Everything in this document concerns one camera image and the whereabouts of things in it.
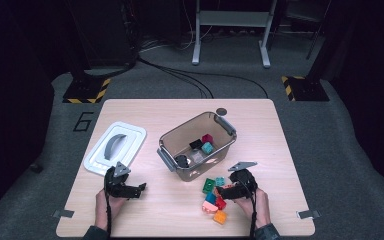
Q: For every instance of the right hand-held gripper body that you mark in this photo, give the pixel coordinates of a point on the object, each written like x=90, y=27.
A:
x=246, y=180

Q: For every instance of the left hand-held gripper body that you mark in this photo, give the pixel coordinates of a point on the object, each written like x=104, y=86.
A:
x=116, y=183

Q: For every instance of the teal toy block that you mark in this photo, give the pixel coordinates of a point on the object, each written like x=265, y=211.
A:
x=220, y=182
x=207, y=148

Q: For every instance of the coral toy block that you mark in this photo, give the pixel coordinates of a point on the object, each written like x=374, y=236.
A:
x=216, y=191

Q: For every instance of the red toy block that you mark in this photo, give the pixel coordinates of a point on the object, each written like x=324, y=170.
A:
x=220, y=204

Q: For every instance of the green toy block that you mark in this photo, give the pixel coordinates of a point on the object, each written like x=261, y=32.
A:
x=209, y=186

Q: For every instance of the magenta toy block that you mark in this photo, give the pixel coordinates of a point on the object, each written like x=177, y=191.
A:
x=207, y=138

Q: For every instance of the black toy block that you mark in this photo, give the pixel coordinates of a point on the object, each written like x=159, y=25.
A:
x=196, y=144

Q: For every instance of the clear brown storage box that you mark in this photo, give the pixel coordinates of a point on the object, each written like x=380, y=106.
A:
x=186, y=131

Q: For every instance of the person's right hand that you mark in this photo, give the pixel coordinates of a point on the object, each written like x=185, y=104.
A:
x=258, y=208

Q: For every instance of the person's left hand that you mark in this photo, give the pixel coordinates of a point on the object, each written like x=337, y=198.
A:
x=108, y=210

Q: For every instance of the blue toy block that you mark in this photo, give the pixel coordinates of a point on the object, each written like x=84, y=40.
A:
x=210, y=198

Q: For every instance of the orange toy block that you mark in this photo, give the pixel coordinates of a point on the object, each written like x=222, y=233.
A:
x=220, y=217

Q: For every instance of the pink toy block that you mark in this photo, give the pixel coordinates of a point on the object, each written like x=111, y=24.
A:
x=209, y=208

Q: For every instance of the black round object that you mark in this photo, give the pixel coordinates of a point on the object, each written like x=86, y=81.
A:
x=181, y=161

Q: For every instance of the grey tape strip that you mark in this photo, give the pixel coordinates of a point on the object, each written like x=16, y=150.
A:
x=63, y=214
x=308, y=214

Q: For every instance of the dark round table disc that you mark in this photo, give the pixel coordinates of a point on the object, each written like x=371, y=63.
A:
x=221, y=112

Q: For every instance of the black yellow striped base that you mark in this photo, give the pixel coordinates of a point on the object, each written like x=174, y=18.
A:
x=308, y=90
x=86, y=91

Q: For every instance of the black cabinet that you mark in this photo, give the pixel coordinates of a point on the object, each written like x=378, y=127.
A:
x=103, y=33

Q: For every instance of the white metal stand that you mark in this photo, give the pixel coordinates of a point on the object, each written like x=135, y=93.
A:
x=233, y=18

